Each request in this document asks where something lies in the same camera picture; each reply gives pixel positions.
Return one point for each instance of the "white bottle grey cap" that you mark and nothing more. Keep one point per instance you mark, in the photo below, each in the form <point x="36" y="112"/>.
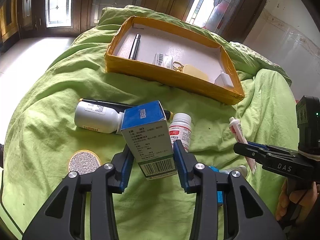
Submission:
<point x="95" y="116"/>

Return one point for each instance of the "wooden door arched glass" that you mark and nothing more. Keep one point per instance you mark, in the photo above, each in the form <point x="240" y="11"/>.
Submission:
<point x="30" y="5"/>
<point x="60" y="5"/>

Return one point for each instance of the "pink ointment tube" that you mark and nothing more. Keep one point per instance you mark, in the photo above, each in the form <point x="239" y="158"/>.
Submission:
<point x="237" y="130"/>

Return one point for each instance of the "white power adapter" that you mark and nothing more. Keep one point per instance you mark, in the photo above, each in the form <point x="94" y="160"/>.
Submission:
<point x="222" y="80"/>

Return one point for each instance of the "silver black pen flashlight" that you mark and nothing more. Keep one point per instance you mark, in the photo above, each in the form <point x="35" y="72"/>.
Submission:
<point x="134" y="46"/>

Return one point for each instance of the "black long tool yellow tip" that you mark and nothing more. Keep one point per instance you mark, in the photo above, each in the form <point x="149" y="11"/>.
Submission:
<point x="110" y="103"/>

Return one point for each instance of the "yellow cardboard box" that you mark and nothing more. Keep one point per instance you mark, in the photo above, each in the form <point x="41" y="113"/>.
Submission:
<point x="190" y="47"/>

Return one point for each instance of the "person's right hand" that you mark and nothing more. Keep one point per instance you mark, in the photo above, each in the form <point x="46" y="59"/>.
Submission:
<point x="282" y="202"/>

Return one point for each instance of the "white pill bottle red label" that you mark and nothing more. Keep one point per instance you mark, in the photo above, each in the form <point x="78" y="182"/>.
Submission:
<point x="180" y="130"/>

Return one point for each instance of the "green patterned pillow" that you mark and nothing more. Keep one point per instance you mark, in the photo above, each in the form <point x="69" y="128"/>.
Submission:
<point x="260" y="57"/>

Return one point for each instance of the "yellow framed panel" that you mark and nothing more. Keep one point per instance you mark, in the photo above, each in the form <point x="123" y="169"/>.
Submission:
<point x="8" y="17"/>

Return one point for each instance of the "blue white medicine box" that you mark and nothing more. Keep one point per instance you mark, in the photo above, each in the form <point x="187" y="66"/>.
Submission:
<point x="147" y="140"/>

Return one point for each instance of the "green blanket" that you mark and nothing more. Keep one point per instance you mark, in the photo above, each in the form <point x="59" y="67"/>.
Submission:
<point x="50" y="92"/>

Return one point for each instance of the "blue battery pack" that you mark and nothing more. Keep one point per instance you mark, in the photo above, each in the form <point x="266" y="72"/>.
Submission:
<point x="220" y="197"/>

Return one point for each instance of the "yellow round tin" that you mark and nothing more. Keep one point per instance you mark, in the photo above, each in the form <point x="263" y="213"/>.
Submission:
<point x="83" y="161"/>

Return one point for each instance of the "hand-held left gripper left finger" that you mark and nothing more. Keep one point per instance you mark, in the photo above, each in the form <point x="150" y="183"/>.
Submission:
<point x="126" y="170"/>

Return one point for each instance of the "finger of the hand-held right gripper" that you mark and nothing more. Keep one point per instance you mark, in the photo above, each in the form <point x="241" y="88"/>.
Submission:
<point x="246" y="153"/>
<point x="255" y="145"/>

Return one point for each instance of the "white barcode medicine box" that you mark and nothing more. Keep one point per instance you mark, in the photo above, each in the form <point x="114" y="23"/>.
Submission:
<point x="161" y="59"/>

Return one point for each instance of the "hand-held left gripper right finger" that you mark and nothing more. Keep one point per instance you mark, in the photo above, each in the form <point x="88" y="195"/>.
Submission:
<point x="181" y="165"/>

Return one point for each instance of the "black object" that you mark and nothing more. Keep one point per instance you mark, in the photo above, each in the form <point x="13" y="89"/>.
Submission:
<point x="1" y="155"/>

